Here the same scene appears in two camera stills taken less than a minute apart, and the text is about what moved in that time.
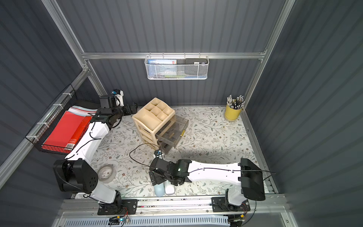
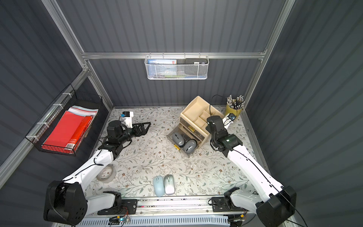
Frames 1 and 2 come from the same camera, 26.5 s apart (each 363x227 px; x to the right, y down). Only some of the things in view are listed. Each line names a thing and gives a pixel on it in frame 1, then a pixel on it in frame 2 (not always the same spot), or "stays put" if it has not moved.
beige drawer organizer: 150,116 -> 193,120
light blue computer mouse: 159,189 stays put
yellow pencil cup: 231,114 stays put
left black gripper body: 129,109 -> 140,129
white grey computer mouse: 169,189 stays put
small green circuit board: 116,221 stays put
